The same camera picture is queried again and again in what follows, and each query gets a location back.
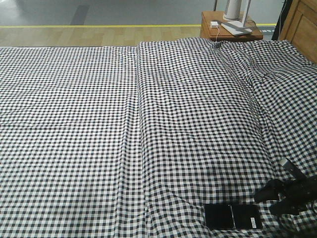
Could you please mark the black foldable phone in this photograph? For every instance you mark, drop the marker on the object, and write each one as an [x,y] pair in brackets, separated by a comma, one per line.
[228,216]

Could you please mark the white charger adapter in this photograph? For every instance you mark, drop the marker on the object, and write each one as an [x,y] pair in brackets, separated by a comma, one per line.
[214,24]

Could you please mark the checkered bed sheet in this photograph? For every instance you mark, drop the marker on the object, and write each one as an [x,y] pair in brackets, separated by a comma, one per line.
[70,152]

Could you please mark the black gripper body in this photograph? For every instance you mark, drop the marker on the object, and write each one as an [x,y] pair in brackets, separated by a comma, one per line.
[297,194]

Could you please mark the wooden headboard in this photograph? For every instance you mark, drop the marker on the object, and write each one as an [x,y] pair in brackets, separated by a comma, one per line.
[300,28]

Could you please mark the checkered quilt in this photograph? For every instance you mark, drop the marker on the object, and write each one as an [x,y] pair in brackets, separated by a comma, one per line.
[216,119]

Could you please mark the white cylindrical speaker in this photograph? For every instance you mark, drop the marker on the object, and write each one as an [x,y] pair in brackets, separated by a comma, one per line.
[232,10]

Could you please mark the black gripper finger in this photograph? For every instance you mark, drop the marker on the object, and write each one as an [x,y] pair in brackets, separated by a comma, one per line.
[273,190]

